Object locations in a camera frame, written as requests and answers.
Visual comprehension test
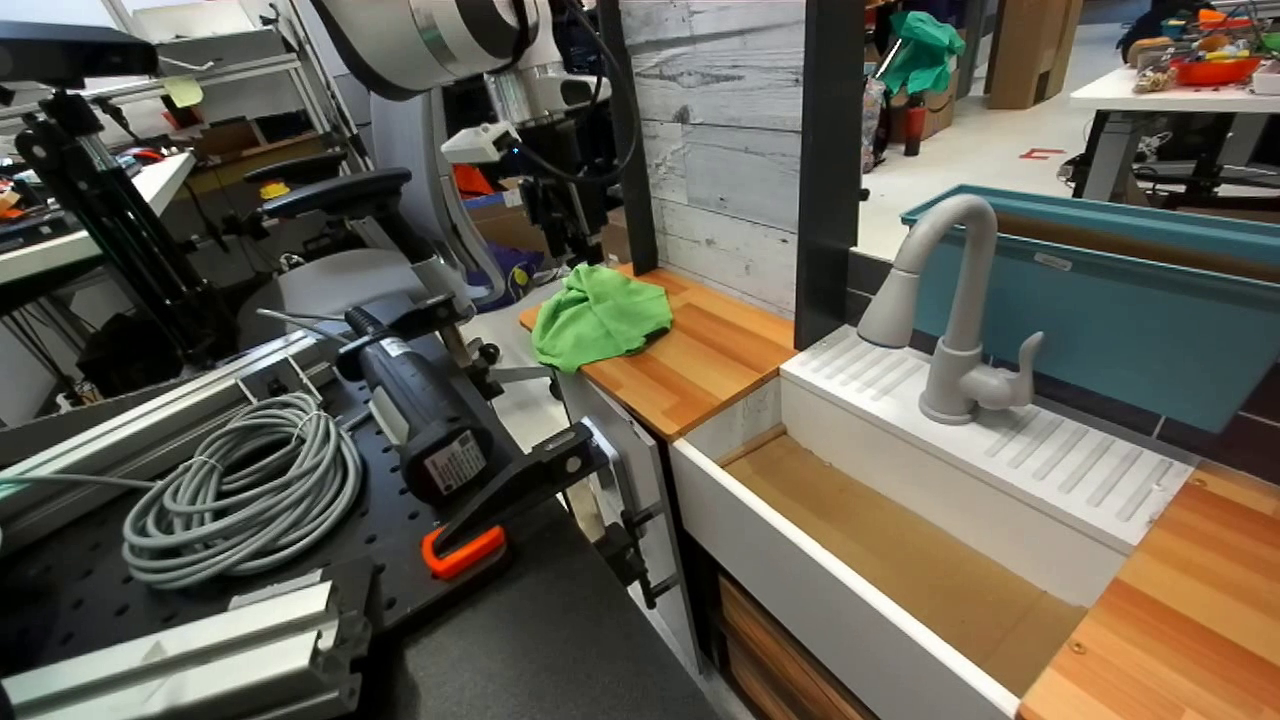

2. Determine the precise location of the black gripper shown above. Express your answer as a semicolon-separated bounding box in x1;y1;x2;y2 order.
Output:
513;107;624;271

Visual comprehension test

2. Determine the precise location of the green towel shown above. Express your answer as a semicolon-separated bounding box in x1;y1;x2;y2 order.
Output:
528;261;678;375

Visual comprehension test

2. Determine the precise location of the black box device with label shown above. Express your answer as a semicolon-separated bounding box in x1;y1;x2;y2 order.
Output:
358;326;501;511

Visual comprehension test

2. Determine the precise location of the black vertical pillar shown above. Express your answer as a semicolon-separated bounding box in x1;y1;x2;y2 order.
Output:
791;0;872;356

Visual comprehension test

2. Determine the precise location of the green toy figure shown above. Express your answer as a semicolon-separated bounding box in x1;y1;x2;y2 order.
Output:
872;9;968;107

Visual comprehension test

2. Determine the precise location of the grey toy faucet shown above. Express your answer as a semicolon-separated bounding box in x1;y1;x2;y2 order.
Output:
853;192;1054;429

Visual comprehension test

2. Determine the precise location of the black pegboard table top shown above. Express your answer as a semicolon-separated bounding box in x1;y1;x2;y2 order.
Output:
0;356;724;720

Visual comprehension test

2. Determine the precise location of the white sink basin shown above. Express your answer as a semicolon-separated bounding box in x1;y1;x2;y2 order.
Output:
668;325;1200;720

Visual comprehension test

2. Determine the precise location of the cardboard box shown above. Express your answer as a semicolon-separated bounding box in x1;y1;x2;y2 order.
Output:
985;0;1087;112

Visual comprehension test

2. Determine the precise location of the white side desk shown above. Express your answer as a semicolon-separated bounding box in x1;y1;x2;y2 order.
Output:
0;142;199;290

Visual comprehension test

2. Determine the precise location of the teal plastic bin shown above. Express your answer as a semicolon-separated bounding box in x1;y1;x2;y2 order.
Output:
898;179;1280;440

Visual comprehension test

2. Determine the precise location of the short aluminium profile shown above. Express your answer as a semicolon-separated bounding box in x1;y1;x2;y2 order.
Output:
0;567;369;720

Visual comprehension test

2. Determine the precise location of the white background table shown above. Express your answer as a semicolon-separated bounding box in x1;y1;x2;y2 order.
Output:
1068;61;1280;208

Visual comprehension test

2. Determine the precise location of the red bowl with toys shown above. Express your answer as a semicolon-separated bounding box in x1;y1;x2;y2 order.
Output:
1170;44;1263;94

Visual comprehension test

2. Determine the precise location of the wooden counter top with cutout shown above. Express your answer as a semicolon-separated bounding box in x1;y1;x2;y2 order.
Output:
1018;460;1280;720

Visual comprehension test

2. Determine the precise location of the thin black post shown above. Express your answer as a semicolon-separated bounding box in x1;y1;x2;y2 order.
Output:
592;0;661;280

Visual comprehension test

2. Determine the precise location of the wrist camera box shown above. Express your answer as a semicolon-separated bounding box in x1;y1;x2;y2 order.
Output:
436;121;526;172

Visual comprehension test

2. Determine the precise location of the grey cabinet front with handles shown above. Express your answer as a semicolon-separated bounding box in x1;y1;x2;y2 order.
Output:
552;373;687;610

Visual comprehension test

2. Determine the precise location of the grey coiled cable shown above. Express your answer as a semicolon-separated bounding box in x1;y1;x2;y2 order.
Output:
121;389;369;596

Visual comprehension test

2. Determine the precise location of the long aluminium rail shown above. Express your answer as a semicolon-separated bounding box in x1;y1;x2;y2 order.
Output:
0;325;337;501

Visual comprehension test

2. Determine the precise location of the black camera stand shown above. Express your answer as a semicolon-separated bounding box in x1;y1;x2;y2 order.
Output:
0;15;248;373

